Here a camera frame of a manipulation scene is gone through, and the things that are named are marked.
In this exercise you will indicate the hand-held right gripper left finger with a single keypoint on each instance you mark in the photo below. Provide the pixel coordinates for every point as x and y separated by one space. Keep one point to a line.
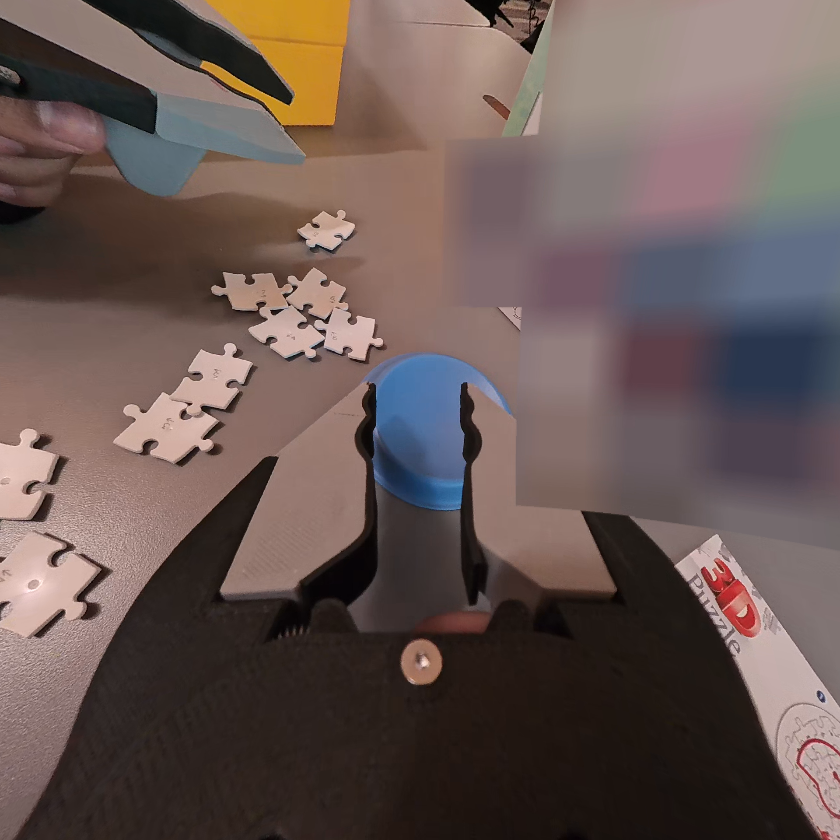
308 512

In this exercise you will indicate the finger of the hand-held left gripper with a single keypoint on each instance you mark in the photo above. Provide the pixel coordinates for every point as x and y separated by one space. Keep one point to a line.
98 59
216 46

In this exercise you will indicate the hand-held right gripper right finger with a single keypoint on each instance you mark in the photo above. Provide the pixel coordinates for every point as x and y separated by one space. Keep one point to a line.
538 551

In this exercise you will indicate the scatter of white puzzle pieces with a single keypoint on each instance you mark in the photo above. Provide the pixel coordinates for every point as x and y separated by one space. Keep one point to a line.
167 430

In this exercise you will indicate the small white puzzle piece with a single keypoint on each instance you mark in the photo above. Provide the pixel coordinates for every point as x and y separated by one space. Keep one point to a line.
326 231

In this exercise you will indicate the printed cartoon puzzle box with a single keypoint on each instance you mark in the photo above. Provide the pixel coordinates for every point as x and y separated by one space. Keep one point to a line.
528 105

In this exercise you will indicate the person's left hand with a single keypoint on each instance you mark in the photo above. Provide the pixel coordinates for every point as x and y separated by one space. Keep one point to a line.
46 144

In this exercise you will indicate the yellow plastic box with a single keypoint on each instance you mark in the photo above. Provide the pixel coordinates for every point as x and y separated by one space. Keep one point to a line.
302 72

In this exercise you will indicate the blue round plastic stand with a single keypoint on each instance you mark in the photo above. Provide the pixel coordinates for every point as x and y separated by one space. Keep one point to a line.
420 420

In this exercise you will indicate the black office chair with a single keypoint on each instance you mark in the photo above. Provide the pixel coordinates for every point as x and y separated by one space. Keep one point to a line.
489 10

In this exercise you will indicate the white printed instruction leaflet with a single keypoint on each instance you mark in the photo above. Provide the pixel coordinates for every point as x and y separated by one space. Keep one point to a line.
787 669

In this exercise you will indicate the small brown tab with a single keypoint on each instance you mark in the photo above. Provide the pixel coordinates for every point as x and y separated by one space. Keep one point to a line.
497 107

